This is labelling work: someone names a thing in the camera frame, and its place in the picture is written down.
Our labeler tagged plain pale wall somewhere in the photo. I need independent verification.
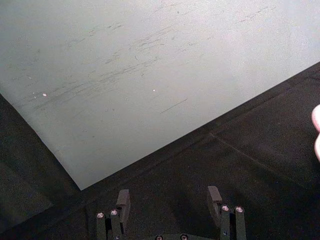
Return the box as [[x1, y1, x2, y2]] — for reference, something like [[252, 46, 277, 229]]
[[0, 0, 320, 192]]

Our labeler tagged white tape roll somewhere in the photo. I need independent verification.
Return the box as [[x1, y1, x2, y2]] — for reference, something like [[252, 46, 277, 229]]
[[311, 103, 320, 161]]

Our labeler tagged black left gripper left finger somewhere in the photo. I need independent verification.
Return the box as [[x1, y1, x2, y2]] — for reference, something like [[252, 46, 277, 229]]
[[96, 188, 132, 240]]

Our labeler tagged black table cloth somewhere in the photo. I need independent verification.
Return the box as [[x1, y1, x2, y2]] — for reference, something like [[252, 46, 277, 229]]
[[0, 61, 320, 240]]

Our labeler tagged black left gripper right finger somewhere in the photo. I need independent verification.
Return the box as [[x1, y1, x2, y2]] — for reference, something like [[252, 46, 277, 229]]
[[206, 185, 248, 240]]

